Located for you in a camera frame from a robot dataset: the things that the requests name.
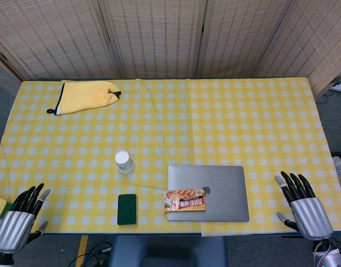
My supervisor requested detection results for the dark blue chair seat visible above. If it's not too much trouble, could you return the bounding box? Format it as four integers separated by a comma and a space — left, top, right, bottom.
108, 235, 229, 267

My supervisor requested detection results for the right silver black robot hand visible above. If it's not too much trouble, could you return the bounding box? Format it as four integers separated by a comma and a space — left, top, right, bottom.
274, 171, 334, 241

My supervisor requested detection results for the yellow towel with black trim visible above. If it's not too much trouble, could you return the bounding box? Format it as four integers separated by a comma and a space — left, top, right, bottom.
46, 81, 122, 116

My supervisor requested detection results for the woven bamboo screen panel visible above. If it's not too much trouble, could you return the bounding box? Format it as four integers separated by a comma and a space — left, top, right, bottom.
0, 44, 22, 91
255, 0, 341, 97
195, 0, 295, 78
97, 0, 209, 80
0, 0, 122, 82

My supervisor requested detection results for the grey closed laptop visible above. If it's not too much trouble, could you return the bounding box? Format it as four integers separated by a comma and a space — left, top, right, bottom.
166, 165, 250, 223

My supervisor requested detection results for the yellow floor tape strip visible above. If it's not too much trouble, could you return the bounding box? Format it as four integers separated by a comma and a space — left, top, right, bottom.
75, 235, 89, 267

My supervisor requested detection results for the black floor cables bundle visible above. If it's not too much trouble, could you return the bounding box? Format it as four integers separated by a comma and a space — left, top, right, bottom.
67, 236, 114, 267

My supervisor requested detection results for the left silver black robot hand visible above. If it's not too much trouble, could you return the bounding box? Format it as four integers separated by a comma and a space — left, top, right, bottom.
0, 182, 52, 255

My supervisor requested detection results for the green scouring sponge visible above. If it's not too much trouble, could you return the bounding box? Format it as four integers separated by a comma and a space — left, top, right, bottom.
117, 194, 139, 226

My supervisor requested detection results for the yellow white checked tablecloth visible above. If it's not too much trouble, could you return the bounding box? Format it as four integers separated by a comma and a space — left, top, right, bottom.
0, 77, 341, 238

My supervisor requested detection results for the orange curry box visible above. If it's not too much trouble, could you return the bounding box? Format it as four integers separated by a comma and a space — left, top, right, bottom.
163, 189, 207, 213

